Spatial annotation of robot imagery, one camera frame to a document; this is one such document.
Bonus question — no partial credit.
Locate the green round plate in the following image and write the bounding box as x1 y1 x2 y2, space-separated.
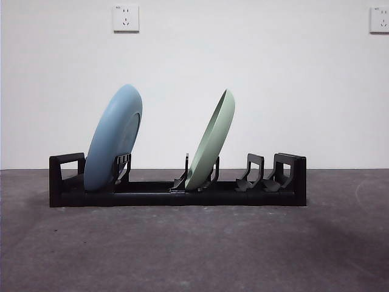
184 88 236 192

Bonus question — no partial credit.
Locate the blue round plate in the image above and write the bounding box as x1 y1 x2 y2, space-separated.
83 84 143 192

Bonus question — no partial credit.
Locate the black plastic plate rack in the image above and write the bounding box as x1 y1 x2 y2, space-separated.
49 151 307 208

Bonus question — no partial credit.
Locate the white wall socket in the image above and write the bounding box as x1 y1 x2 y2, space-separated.
113 4 140 33
369 5 389 34

